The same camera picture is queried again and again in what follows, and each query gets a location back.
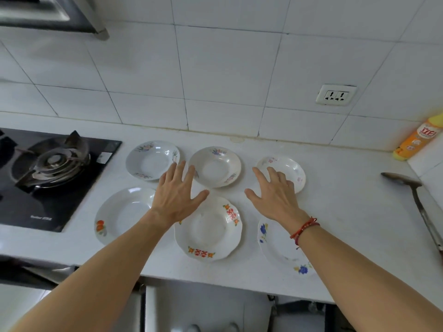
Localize white stone countertop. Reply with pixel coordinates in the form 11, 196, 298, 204
0, 111, 443, 305

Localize scalloped blue flower plate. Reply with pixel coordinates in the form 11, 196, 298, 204
257, 219, 317, 278

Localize metal spatula wooden handle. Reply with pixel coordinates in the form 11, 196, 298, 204
380, 172, 443, 254

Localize person's left forearm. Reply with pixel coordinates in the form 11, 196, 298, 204
10, 207, 174, 332

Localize large orange flower plate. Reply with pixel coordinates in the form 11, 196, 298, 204
94, 187, 157, 247

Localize person's left hand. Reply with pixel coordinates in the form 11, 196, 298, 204
150, 160, 210, 228

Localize white wall socket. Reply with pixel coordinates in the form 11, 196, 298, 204
315, 84, 358, 107

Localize steel range hood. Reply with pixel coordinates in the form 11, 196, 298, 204
0, 0, 110, 41

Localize scalloped red pattern plate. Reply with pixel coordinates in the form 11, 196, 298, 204
174, 195, 243, 262

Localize small pink flower plate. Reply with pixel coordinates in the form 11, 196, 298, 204
125, 140, 181, 182

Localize person's right hand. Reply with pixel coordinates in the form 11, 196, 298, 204
244, 166, 311, 235

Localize red string bracelet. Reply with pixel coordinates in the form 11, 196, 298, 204
290, 217, 321, 250

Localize orange yellow spray bottle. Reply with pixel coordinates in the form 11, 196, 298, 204
393, 113, 443, 161

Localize small white plate pink flowers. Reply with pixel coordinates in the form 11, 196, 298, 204
255, 155, 307, 195

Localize grey kitchen cabinet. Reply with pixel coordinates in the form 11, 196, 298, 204
0, 254, 350, 332

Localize black glass gas stove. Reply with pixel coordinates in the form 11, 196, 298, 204
0, 127, 123, 233

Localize person's right forearm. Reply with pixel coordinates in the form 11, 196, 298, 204
289, 217, 443, 332

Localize blue pink flower plate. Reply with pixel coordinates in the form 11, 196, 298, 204
188, 146, 243, 189

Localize grey built-in appliance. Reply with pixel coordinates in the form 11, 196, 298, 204
0, 255, 79, 291

